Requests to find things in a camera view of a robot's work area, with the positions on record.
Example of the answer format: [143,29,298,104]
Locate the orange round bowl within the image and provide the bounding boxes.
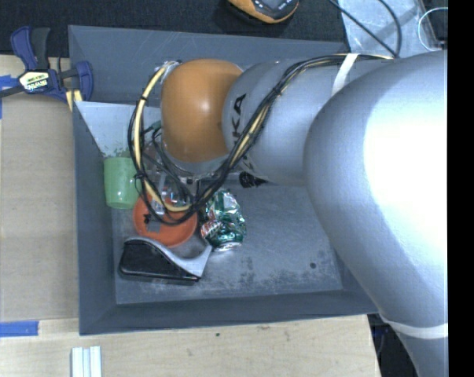
[131,193,200,249]

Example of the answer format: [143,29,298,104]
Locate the green plastic cup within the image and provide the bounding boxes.
[103,156,144,210]

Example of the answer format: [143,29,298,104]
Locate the crushed green drink can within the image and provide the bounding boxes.
[199,189,248,253]

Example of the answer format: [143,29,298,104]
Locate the black and grey flat case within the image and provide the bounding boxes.
[117,236,214,285]

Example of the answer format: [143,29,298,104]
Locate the grey metal bin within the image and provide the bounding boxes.
[67,24,380,336]

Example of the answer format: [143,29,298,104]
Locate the pale wood flat board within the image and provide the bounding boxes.
[0,95,81,324]

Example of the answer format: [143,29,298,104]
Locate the black cylinder on white bracket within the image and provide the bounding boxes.
[238,170,270,190]

